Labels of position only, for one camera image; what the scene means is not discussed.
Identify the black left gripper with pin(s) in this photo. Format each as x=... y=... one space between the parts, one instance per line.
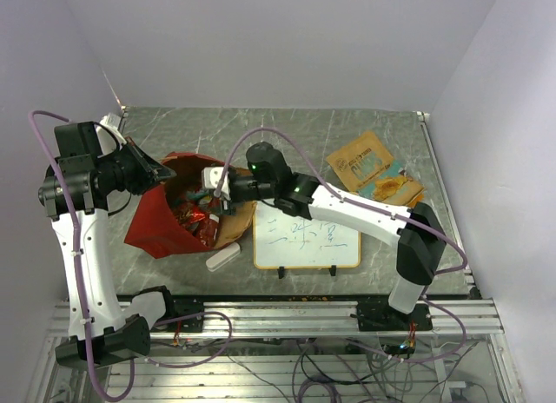
x=148 y=169

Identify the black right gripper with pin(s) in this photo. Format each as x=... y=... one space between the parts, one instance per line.
x=229 y=207

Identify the red paper bag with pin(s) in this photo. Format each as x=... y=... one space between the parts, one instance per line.
x=155 y=230

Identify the tan teal chips bag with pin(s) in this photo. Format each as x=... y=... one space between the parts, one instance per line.
x=365 y=167

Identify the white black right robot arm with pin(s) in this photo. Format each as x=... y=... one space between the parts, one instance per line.
x=415 y=232

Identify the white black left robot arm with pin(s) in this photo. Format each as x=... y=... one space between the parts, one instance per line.
x=75 y=194

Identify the red orange snack bag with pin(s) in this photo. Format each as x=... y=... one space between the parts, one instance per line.
x=188 y=214

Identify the white whiteboard eraser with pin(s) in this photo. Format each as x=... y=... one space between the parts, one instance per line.
x=223 y=257

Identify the yellow framed whiteboard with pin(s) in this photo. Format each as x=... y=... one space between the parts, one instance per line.
x=283 y=241

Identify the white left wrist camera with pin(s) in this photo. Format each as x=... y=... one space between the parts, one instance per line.
x=112 y=121

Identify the aluminium frame base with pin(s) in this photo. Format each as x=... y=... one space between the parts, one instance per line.
x=301 y=349

